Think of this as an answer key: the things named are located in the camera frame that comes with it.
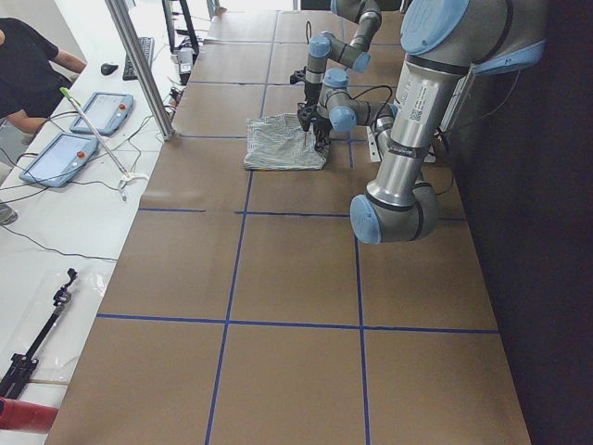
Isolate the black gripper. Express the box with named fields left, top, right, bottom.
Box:
left=289, top=67, right=321, bottom=111
left=296, top=102, right=332, bottom=151

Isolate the navy white striped polo shirt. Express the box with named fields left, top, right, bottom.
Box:
left=243, top=113, right=330, bottom=171

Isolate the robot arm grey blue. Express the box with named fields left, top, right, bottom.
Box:
left=290, top=1, right=549, bottom=245
left=289, top=0, right=382, bottom=110

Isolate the black keyboard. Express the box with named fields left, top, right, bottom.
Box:
left=121, top=36, right=156, bottom=82

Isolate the white reacher grabber stick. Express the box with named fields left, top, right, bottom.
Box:
left=59, top=87, right=149, bottom=202

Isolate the black computer mouse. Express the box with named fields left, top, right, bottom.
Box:
left=100, top=63, right=119, bottom=76

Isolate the blue teach pendant far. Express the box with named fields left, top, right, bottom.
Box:
left=76, top=92, right=134, bottom=136

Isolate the blue teach pendant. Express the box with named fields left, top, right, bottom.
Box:
left=76, top=92, right=134, bottom=136
left=19, top=132, right=98, bottom=187

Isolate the blue teach pendant near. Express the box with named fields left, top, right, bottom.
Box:
left=19, top=132, right=98, bottom=187

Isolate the person in black shirt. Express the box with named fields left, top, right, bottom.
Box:
left=1, top=18, right=86, bottom=134

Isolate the red cylinder object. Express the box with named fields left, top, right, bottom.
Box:
left=1, top=398, right=58, bottom=434

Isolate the aluminium frame post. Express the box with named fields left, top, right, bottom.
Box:
left=105, top=0, right=174, bottom=141

